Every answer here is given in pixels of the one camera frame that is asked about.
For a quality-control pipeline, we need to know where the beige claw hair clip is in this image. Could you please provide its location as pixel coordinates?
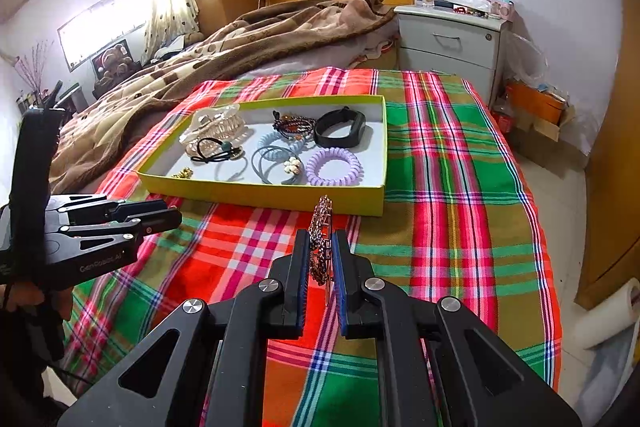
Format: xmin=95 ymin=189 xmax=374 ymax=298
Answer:
xmin=179 ymin=103 xmax=250 ymax=157

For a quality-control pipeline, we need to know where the purple spiral hair tie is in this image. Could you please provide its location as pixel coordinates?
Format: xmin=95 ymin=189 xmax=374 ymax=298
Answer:
xmin=304 ymin=146 xmax=365 ymax=188

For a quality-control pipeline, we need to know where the gold chain jewelry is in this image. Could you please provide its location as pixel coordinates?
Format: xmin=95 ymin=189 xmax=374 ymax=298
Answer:
xmin=172 ymin=167 xmax=193 ymax=180

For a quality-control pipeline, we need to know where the grey bedside cabinet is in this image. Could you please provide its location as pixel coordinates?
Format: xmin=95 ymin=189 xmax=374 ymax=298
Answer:
xmin=395 ymin=5 xmax=510 ymax=105

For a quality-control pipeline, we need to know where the plaid red green cloth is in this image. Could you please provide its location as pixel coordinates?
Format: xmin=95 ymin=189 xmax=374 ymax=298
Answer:
xmin=61 ymin=68 xmax=562 ymax=426

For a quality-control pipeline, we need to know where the dark bead bracelet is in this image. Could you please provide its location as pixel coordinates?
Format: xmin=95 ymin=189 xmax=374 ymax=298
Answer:
xmin=271 ymin=108 xmax=317 ymax=142

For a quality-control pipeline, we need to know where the orange cardboard box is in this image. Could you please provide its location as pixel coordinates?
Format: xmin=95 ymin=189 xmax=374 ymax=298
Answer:
xmin=506 ymin=80 xmax=576 ymax=142

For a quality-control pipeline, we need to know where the brown patterned blanket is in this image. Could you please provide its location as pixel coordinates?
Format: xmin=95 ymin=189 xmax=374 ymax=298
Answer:
xmin=49 ymin=0 xmax=394 ymax=194

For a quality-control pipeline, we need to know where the black hair tie with bead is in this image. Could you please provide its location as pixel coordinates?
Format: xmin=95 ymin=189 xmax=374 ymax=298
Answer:
xmin=188 ymin=135 xmax=245 ymax=166

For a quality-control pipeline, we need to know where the rhinestone hair clip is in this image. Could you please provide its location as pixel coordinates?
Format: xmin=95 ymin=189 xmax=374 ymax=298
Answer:
xmin=308 ymin=195 xmax=333 ymax=305

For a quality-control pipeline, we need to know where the black wristband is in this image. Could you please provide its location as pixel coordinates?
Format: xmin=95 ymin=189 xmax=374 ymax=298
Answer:
xmin=314 ymin=106 xmax=367 ymax=148

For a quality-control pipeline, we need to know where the left hand holding gripper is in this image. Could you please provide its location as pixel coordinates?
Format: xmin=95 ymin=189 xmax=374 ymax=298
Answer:
xmin=1 ymin=282 xmax=73 ymax=321

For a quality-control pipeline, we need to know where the yellow-green shallow box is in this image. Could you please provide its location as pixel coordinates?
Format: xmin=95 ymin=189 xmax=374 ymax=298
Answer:
xmin=138 ymin=94 xmax=387 ymax=217

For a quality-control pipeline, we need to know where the teddy bear picture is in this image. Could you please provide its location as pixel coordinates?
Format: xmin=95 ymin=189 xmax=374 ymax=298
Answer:
xmin=91 ymin=39 xmax=136 ymax=80

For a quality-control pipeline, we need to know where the grey hair tie with flower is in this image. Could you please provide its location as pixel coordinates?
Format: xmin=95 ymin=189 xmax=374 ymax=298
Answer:
xmin=249 ymin=145 xmax=306 ymax=186

